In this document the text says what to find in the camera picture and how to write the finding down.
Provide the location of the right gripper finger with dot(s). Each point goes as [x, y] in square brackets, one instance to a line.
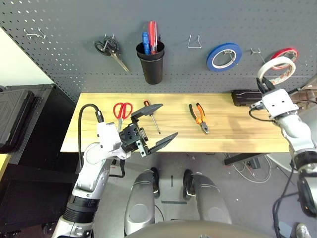
[268, 85]
[260, 85]

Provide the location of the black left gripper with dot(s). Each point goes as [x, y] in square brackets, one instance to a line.
[130, 134]

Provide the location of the orange black screwdriver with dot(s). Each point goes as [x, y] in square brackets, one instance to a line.
[146, 102]

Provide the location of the white tape roll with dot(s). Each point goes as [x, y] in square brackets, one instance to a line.
[275, 60]

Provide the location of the orange black pliers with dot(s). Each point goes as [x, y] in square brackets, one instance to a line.
[203, 126]

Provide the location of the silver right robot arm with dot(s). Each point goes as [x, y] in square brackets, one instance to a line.
[297, 134]

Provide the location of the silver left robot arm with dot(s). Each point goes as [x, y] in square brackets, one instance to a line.
[91, 173]

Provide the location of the metal pegboard hook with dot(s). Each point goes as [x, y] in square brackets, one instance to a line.
[109, 42]
[255, 52]
[229, 52]

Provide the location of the grey perforated pegboard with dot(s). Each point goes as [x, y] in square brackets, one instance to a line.
[74, 24]

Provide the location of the black tool case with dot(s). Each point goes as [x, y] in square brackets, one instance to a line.
[242, 98]

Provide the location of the red tape roll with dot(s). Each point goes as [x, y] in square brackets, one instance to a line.
[282, 50]

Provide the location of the brown wooden shelf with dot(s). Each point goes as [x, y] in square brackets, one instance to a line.
[307, 95]

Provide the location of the black plastic cup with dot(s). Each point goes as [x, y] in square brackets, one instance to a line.
[153, 72]

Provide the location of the black left robot foot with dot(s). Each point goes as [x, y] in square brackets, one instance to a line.
[156, 181]

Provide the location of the black robot foot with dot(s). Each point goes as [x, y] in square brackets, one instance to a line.
[156, 181]
[187, 183]

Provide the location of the blue tape roll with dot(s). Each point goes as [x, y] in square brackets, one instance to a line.
[210, 62]

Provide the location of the short black floor tape strip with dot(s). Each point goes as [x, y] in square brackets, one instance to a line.
[171, 181]

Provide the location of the black right robot foot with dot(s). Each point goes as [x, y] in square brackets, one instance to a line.
[187, 183]

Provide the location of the long grey floor tape strip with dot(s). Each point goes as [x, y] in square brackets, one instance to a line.
[173, 202]

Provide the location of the silver left robot leg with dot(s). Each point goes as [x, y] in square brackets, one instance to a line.
[140, 203]

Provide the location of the silver robot leg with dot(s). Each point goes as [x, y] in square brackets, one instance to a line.
[210, 200]
[140, 203]

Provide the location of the silver right robot leg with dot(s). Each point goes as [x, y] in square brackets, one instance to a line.
[210, 200]

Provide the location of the black metal edged cabinet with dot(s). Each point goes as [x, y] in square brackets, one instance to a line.
[49, 138]

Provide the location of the olive grey robot torso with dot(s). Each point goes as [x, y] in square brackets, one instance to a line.
[198, 231]

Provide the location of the black ribbed hard case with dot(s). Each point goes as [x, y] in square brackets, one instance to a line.
[15, 119]

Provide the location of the white sneaker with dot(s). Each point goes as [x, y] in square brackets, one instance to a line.
[302, 231]

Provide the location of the yellow box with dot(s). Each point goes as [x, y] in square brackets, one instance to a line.
[4, 166]

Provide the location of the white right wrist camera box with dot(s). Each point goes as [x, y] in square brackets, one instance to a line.
[280, 101]

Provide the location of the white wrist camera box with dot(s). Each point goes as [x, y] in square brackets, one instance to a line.
[280, 101]
[106, 134]

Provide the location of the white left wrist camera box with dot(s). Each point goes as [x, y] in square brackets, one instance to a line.
[106, 134]

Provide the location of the black table support bracket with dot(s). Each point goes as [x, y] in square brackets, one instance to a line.
[242, 158]

